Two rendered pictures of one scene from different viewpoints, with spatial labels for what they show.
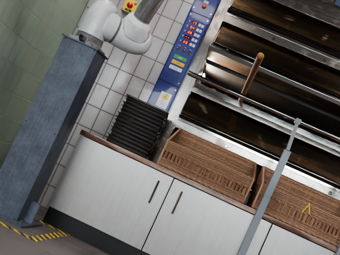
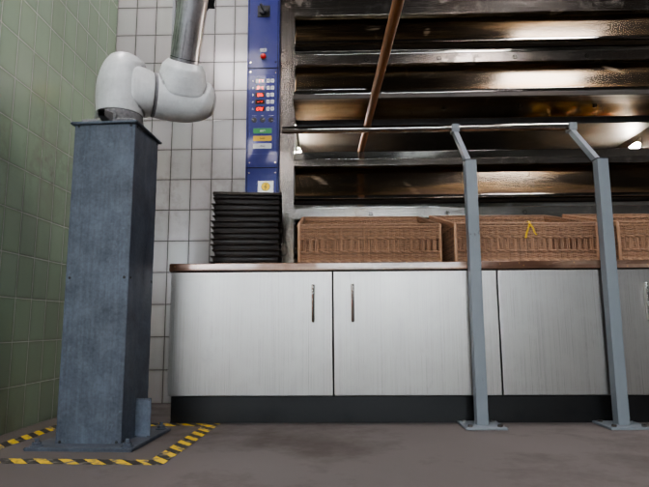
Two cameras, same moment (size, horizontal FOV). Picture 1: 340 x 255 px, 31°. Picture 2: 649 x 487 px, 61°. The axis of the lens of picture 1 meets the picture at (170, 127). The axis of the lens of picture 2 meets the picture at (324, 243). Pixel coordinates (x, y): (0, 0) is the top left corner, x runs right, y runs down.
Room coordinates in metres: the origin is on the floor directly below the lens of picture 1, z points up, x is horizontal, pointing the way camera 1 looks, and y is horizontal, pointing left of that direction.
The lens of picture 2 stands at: (1.46, 0.09, 0.35)
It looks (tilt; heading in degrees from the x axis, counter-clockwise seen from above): 8 degrees up; 354
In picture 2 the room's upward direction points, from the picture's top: straight up
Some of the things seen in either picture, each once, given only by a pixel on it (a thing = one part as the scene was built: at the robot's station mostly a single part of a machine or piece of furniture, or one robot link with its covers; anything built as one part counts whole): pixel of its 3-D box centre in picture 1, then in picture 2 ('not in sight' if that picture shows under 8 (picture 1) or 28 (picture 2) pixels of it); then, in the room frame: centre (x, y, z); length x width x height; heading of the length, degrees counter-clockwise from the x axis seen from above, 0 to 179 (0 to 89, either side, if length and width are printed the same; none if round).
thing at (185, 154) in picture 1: (209, 163); (364, 237); (3.73, -0.31, 0.72); 0.56 x 0.49 x 0.28; 84
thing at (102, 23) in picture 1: (100, 19); (124, 86); (3.31, 0.59, 1.17); 0.18 x 0.16 x 0.22; 111
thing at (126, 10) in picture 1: (130, 7); not in sight; (4.07, 0.58, 1.46); 0.10 x 0.07 x 0.10; 83
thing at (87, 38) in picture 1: (87, 40); (116, 122); (3.29, 0.60, 1.03); 0.22 x 0.18 x 0.06; 171
